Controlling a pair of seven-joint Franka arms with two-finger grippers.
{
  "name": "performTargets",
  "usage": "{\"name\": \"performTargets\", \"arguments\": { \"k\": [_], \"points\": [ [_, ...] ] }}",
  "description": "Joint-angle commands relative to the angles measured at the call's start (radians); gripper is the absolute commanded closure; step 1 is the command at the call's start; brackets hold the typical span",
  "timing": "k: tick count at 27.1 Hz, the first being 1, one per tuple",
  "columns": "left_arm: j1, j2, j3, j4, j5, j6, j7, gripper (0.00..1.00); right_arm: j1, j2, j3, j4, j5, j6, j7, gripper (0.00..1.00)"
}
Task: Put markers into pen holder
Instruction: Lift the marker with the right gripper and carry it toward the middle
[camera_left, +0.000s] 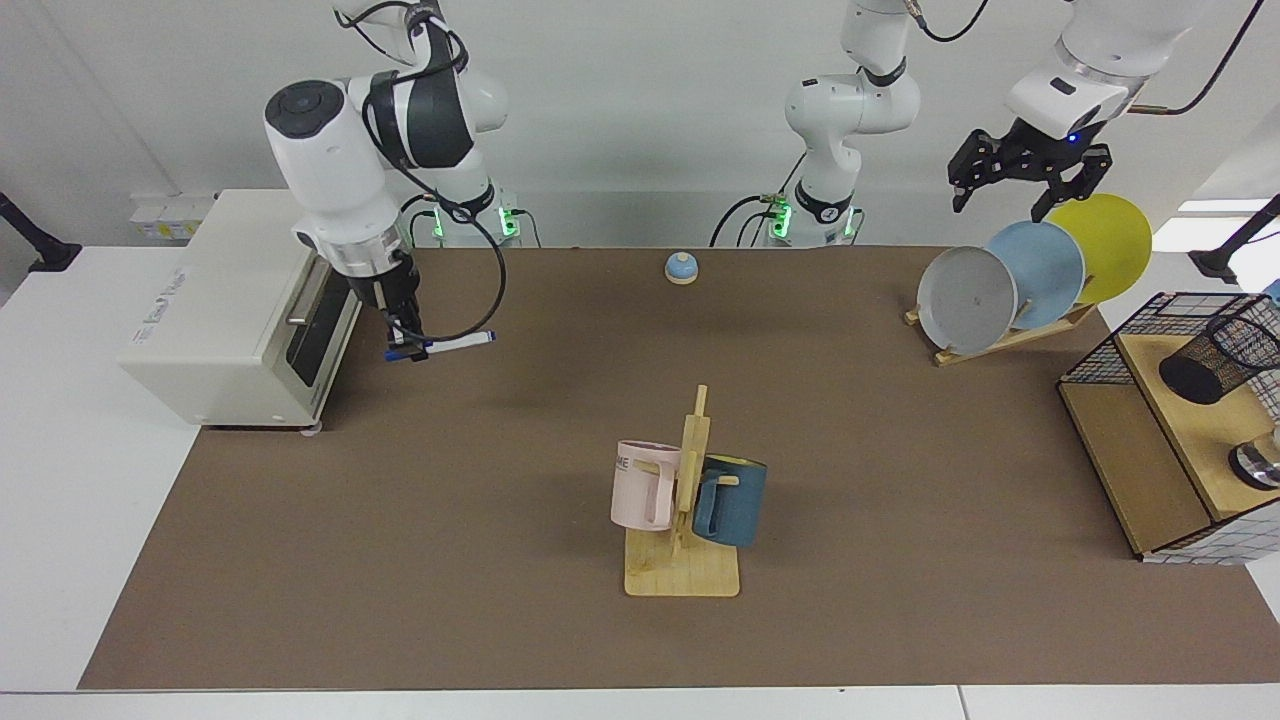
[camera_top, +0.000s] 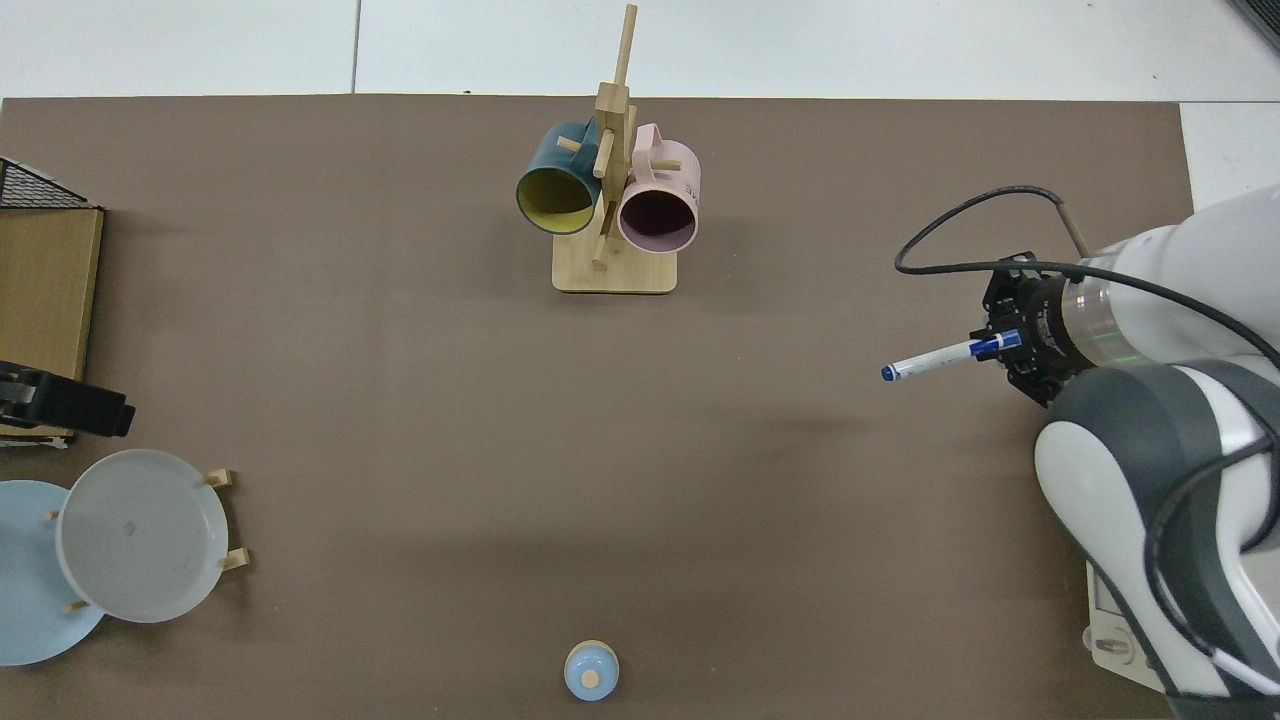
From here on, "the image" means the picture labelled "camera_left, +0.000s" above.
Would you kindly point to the blue and white marker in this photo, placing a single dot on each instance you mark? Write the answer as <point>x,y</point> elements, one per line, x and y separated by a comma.
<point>460,341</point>

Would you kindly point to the black mesh pen holder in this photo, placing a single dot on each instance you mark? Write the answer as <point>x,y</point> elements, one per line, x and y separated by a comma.
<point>1195,380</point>

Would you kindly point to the light blue plate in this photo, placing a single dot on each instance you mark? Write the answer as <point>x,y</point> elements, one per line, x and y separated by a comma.
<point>1045,265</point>

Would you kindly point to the yellow plate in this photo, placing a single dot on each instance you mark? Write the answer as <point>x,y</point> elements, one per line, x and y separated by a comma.
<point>1115,240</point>

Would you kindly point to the grey plate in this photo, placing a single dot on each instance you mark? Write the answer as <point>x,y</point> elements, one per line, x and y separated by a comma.
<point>965,300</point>

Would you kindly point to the wooden plate rack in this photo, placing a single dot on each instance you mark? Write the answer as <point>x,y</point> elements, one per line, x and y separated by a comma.
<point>1000,343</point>

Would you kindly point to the pale toaster oven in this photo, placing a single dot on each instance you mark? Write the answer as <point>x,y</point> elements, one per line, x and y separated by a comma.
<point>220,310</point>

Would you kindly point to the brown table cloth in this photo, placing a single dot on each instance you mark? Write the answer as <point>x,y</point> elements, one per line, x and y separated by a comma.
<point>450,500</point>

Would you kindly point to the black stand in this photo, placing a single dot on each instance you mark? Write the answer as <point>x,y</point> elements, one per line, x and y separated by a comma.
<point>1215,262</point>
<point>50,255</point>

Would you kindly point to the small blue round thing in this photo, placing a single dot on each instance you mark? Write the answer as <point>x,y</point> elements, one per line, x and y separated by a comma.
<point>681,267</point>

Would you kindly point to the pink cup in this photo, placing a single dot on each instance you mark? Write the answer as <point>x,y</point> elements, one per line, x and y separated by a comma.
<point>640,490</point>

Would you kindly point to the silver metal knob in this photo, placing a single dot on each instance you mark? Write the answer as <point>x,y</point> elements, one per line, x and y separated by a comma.
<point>1258,465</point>

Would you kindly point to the wooden cup stand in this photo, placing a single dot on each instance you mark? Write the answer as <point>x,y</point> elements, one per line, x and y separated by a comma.
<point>680,575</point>

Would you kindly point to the dark teal cup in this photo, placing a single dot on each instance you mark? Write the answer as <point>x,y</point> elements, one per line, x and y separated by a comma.
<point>740,500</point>

